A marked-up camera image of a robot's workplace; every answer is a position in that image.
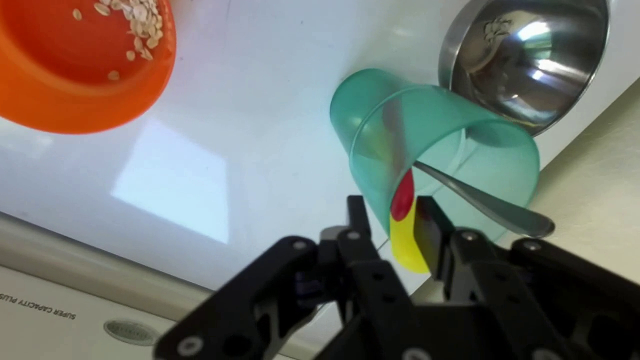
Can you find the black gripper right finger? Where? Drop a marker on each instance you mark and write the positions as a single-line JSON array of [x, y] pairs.
[[533, 301]]

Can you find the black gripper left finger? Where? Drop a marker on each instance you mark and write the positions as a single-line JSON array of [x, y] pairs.
[[360, 301]]

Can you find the pink plastic spoon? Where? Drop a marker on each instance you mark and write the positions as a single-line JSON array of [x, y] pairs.
[[403, 197]]

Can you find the yellow plastic spoon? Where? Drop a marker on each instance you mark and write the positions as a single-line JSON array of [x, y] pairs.
[[405, 246]]

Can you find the grey metal spoon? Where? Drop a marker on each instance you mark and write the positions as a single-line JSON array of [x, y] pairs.
[[493, 203]]

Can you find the stainless steel bowl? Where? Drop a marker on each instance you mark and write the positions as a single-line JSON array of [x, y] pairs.
[[533, 61]]

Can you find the orange plastic bowl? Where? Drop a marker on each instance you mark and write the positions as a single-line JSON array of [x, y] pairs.
[[61, 86]]

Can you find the teal translucent plastic cup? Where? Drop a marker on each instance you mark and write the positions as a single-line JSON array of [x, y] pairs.
[[372, 120]]

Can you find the white washing machine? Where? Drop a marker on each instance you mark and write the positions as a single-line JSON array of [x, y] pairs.
[[267, 133]]

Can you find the oat flakes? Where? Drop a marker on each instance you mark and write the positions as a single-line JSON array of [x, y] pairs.
[[142, 23]]

